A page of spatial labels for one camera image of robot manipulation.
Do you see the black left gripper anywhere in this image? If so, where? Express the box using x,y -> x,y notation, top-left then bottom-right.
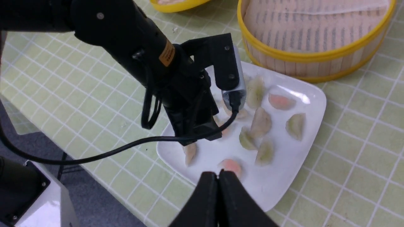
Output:
163,69 -> 222,146

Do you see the white steamer liner cloth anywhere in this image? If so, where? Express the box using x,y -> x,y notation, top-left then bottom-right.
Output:
241,0 -> 391,53

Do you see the pink dumpling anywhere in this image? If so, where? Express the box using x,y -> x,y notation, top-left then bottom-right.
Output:
218,159 -> 243,179
268,93 -> 296,111

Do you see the pale green dumpling upper middle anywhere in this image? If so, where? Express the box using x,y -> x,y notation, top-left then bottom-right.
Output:
246,76 -> 265,110

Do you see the black cable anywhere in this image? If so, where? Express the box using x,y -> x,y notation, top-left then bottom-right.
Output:
0,91 -> 242,166

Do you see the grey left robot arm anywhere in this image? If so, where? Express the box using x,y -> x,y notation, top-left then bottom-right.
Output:
1,0 -> 223,145

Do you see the green dumpling lower middle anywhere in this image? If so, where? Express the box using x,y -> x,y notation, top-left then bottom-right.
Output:
239,127 -> 257,151

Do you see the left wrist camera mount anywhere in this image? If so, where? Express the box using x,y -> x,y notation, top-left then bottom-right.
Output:
180,33 -> 247,112

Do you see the white dumpling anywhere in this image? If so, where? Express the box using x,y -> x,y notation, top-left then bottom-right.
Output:
250,107 -> 272,138
183,143 -> 198,166
223,107 -> 249,120

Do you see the bamboo steamer lid yellow rim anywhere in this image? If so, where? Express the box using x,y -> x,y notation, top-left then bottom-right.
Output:
150,0 -> 210,13

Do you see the white square plate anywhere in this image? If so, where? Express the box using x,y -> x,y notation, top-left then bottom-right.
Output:
156,62 -> 327,211

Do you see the green dumpling lower right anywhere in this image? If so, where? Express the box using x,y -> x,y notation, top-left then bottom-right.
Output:
254,138 -> 275,166

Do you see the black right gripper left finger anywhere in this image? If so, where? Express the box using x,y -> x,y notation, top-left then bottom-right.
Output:
170,172 -> 218,227

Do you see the bamboo steamer basket yellow rim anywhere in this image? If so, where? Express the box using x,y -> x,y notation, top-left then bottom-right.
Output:
237,0 -> 396,83

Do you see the pale dumpling right side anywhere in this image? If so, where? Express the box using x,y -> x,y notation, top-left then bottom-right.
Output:
285,113 -> 306,141

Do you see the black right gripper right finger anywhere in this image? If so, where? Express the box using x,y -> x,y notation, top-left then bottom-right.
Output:
218,170 -> 278,227

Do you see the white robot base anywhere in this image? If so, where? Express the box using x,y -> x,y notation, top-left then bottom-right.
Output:
0,157 -> 80,227

